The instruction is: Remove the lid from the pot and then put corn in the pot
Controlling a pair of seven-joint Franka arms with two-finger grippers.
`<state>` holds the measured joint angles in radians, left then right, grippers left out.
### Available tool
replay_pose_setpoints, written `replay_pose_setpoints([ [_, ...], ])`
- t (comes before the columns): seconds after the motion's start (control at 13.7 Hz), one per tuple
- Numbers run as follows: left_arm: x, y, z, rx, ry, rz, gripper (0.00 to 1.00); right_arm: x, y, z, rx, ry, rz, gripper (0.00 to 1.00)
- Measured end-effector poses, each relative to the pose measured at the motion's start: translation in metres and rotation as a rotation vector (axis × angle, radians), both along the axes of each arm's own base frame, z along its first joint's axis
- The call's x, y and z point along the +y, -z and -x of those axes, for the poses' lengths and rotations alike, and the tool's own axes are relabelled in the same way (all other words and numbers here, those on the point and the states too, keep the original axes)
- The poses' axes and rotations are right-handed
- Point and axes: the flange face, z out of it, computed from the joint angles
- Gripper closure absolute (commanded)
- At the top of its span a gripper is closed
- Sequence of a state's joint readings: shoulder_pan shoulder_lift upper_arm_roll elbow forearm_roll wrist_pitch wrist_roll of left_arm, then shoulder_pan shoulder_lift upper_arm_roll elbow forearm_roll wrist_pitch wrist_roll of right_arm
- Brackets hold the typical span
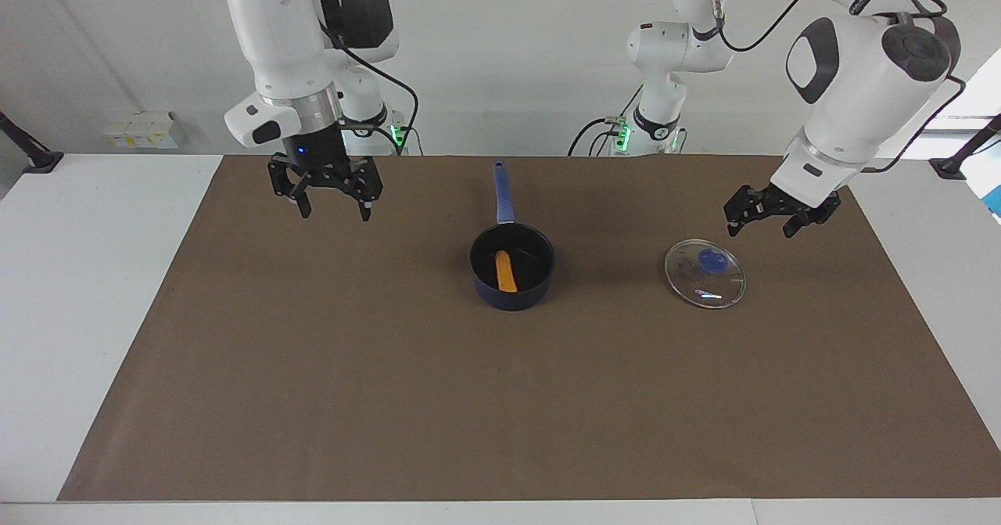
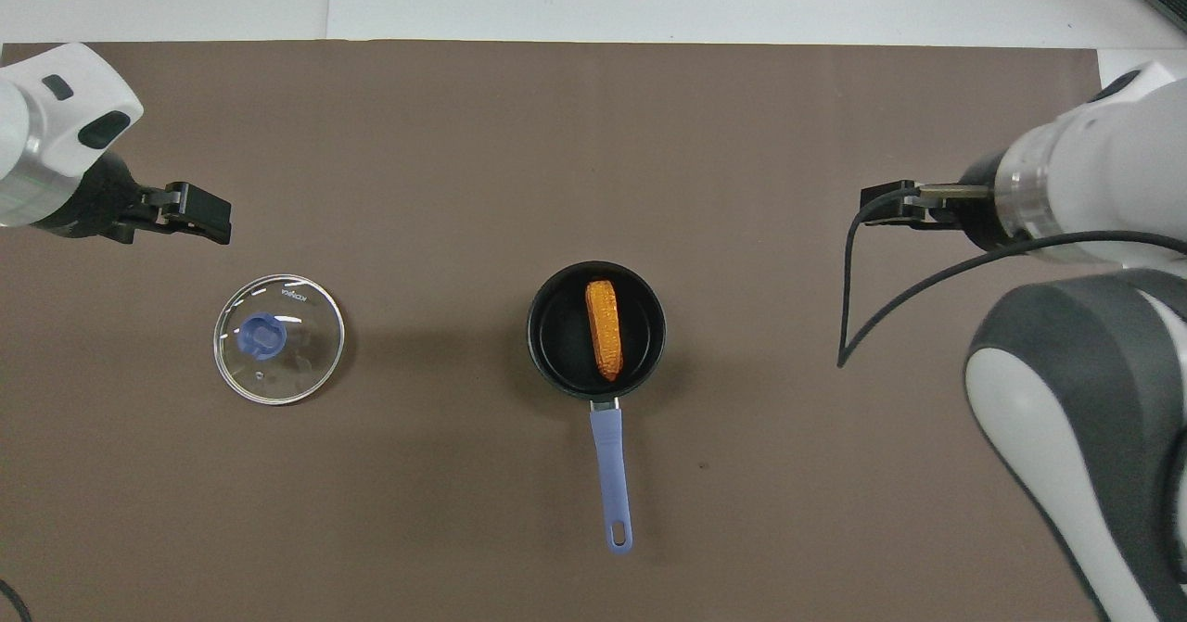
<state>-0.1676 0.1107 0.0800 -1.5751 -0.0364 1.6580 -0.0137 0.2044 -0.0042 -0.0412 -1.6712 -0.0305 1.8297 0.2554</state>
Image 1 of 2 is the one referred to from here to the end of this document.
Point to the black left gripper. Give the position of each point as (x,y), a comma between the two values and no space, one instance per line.
(782,200)

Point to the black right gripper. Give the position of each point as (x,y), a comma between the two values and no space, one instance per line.
(321,169)

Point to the glass lid with blue knob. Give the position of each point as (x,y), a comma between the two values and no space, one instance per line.
(710,259)

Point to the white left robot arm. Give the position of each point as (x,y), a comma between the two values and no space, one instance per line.
(860,95)

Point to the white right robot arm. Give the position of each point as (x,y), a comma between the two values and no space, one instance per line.
(274,32)

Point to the black clamp stand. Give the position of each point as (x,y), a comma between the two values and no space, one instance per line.
(35,157)
(950,167)

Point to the dark blue saucepan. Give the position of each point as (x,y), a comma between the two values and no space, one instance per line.
(512,302)

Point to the light blue panel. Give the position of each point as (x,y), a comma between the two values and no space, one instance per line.
(995,200)

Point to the brown table mat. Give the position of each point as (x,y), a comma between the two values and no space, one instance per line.
(547,400)

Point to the white wall socket boxes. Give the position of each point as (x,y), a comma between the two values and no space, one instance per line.
(145,130)

